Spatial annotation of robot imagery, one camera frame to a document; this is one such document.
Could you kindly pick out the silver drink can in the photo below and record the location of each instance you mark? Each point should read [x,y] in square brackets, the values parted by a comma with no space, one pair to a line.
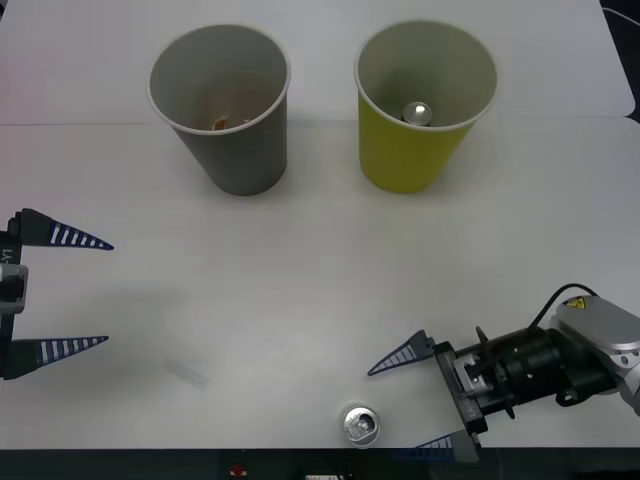
[360,425]

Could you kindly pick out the yellow-green plastic waste bin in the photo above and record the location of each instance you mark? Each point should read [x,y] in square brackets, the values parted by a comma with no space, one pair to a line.
[400,160]

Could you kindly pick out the silver-ended drink can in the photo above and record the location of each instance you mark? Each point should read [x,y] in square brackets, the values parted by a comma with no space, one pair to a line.
[417,114]

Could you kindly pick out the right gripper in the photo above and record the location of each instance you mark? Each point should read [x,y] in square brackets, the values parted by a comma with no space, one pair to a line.
[462,400]

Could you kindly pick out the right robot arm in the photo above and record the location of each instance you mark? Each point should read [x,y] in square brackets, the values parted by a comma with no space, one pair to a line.
[590,325]

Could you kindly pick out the grey plastic waste bin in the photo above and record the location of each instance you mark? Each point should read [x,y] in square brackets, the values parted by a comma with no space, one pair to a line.
[240,160]

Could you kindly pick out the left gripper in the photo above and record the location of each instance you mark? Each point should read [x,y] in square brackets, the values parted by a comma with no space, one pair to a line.
[7,250]

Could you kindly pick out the red knob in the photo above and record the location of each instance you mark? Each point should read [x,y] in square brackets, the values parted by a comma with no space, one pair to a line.
[238,470]

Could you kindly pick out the plastic bottle with orange label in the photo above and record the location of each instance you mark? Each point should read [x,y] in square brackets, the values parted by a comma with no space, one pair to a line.
[220,123]

